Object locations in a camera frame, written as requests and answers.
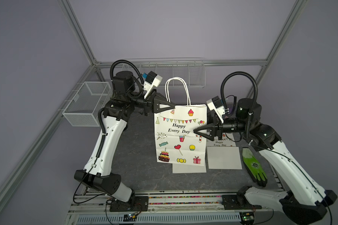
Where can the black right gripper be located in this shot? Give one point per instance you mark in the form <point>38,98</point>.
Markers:
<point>216,129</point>

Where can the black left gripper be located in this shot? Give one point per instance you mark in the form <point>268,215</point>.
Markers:
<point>152,103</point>

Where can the large white party paper bag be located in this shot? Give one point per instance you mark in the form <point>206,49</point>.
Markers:
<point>223,155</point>

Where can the small white party paper bag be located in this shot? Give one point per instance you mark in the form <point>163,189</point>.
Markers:
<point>181,169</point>

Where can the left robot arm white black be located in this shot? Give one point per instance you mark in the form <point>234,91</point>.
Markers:
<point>131,89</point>

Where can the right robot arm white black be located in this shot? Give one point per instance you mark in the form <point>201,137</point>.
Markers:
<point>305,202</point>

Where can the green black work glove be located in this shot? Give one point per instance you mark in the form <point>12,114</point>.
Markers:
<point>254,168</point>

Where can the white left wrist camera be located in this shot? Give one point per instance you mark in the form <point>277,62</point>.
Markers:
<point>151,81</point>

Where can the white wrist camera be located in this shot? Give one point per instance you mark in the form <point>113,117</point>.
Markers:
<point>216,104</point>
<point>151,81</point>

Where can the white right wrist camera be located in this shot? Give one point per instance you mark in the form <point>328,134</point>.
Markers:
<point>216,104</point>

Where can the white wire wall shelf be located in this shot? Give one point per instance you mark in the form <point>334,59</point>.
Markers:
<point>191,70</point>

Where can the white wire side basket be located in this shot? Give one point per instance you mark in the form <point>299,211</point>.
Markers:
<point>82,109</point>

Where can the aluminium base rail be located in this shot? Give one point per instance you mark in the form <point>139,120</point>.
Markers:
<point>192,207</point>

